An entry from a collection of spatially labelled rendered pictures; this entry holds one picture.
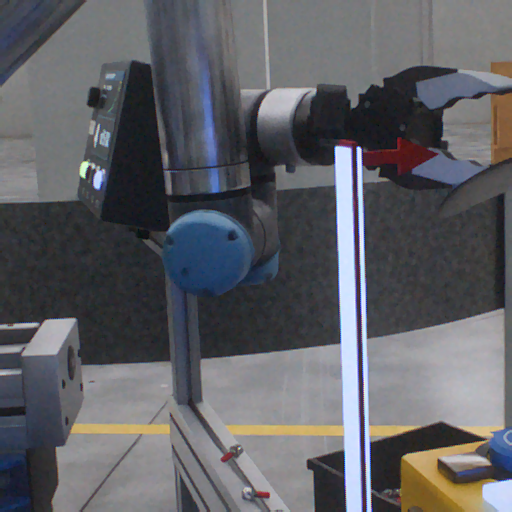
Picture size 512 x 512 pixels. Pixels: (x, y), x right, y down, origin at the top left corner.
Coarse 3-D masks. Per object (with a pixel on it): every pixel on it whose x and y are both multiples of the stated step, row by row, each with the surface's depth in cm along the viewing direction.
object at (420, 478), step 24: (408, 456) 44; (432, 456) 44; (408, 480) 44; (432, 480) 42; (480, 480) 41; (504, 480) 41; (408, 504) 44; (432, 504) 41; (456, 504) 39; (480, 504) 39
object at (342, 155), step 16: (336, 160) 65; (352, 240) 64; (352, 256) 65; (352, 272) 65; (352, 288) 65; (352, 304) 65; (352, 320) 65; (352, 336) 66; (352, 352) 66; (352, 368) 66; (352, 384) 66; (352, 400) 67; (352, 416) 67; (352, 432) 67; (352, 448) 68; (352, 464) 68; (352, 480) 68; (352, 496) 68
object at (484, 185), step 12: (492, 168) 65; (504, 168) 66; (468, 180) 69; (480, 180) 69; (492, 180) 70; (504, 180) 72; (456, 192) 72; (468, 192) 73; (480, 192) 75; (492, 192) 77; (504, 192) 81; (444, 204) 75; (456, 204) 77; (468, 204) 79; (444, 216) 80
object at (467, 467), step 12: (444, 456) 42; (456, 456) 42; (468, 456) 42; (480, 456) 42; (444, 468) 42; (456, 468) 41; (468, 468) 41; (480, 468) 41; (492, 468) 41; (456, 480) 41; (468, 480) 41
